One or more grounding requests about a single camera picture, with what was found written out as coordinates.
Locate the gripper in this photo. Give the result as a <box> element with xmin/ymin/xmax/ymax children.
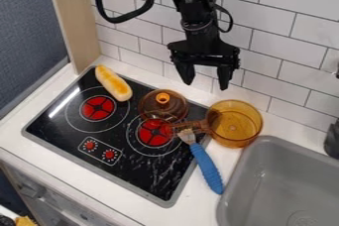
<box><xmin>167</xmin><ymin>19</ymin><xmax>242</xmax><ymax>91</ymax></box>

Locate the toy bread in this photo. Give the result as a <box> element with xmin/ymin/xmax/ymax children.
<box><xmin>93</xmin><ymin>64</ymin><xmax>134</xmax><ymax>103</ymax></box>

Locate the orange clear lid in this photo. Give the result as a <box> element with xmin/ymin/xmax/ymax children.
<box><xmin>137</xmin><ymin>88</ymin><xmax>191</xmax><ymax>123</ymax></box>

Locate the orange clear pot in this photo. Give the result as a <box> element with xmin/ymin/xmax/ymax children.
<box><xmin>168</xmin><ymin>99</ymin><xmax>266</xmax><ymax>149</ymax></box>

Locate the toy stove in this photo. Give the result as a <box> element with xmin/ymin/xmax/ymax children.
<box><xmin>20</xmin><ymin>64</ymin><xmax>214</xmax><ymax>209</ymax></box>

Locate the toy sink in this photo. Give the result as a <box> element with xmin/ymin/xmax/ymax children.
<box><xmin>214</xmin><ymin>135</ymin><xmax>339</xmax><ymax>226</ymax></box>

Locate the blue handled brush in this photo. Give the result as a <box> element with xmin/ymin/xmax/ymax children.
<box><xmin>175</xmin><ymin>128</ymin><xmax>227</xmax><ymax>195</ymax></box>

